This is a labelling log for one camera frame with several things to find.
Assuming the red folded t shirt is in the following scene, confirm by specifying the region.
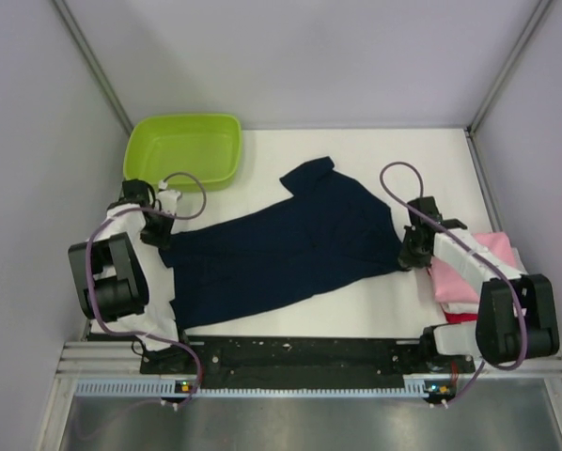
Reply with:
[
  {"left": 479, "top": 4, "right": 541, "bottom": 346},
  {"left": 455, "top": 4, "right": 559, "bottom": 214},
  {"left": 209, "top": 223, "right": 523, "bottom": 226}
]
[{"left": 445, "top": 312, "right": 477, "bottom": 324}]

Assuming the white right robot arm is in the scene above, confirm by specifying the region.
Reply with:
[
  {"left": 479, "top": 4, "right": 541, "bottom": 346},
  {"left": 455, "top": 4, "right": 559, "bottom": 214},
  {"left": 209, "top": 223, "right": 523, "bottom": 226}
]
[{"left": 399, "top": 196, "right": 560, "bottom": 370}]

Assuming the navy blue t shirt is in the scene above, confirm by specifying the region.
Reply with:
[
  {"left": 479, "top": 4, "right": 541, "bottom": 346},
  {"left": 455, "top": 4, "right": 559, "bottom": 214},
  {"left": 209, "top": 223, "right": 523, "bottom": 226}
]
[{"left": 160, "top": 157, "right": 401, "bottom": 329}]

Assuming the lime green plastic basin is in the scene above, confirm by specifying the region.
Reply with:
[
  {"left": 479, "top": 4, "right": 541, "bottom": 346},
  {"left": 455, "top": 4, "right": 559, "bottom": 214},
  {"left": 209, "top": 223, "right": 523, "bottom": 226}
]
[{"left": 122, "top": 114, "right": 242, "bottom": 192}]

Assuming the pink folded t shirt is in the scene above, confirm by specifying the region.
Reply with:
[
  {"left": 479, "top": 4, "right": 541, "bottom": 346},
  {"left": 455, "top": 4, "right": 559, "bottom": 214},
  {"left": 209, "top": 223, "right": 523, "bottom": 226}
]
[{"left": 428, "top": 232, "right": 523, "bottom": 313}]

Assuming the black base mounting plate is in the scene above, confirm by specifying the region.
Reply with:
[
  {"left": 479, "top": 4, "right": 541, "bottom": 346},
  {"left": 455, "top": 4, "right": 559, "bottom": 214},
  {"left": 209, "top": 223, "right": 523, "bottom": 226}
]
[{"left": 139, "top": 334, "right": 475, "bottom": 389}]

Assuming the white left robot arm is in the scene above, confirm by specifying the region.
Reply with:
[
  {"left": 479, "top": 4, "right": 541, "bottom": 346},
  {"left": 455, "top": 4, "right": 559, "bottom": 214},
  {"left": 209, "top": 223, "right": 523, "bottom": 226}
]
[{"left": 68, "top": 179, "right": 194, "bottom": 373}]

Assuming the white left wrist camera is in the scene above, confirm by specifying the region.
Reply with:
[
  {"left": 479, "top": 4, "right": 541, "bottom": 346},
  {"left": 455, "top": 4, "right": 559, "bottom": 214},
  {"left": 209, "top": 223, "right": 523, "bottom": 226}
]
[{"left": 156, "top": 180, "right": 182, "bottom": 215}]

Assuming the grey slotted cable duct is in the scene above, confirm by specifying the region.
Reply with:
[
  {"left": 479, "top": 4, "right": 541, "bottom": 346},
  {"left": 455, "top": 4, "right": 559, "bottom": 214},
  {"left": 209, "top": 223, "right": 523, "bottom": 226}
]
[{"left": 75, "top": 379, "right": 451, "bottom": 398}]

